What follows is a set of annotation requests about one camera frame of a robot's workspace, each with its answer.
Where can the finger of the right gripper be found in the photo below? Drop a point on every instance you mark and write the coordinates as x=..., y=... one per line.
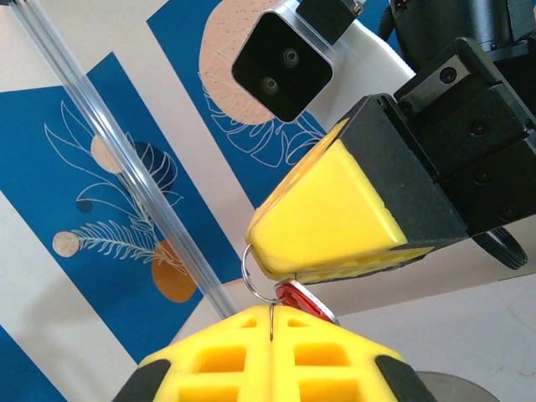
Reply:
x=360, y=264
x=343, y=209

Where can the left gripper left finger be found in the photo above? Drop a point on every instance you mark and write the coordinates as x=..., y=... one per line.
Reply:
x=218, y=364

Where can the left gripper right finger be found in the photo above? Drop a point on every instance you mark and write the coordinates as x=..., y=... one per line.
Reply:
x=335, y=364

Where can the key with red tag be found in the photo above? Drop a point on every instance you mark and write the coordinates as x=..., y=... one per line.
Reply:
x=301, y=301

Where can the clear plastic tube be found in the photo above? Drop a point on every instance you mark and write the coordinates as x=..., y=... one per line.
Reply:
x=132, y=167

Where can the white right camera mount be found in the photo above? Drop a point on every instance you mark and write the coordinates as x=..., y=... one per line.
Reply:
x=372, y=58

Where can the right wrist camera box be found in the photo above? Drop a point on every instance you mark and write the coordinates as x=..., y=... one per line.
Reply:
x=285, y=67

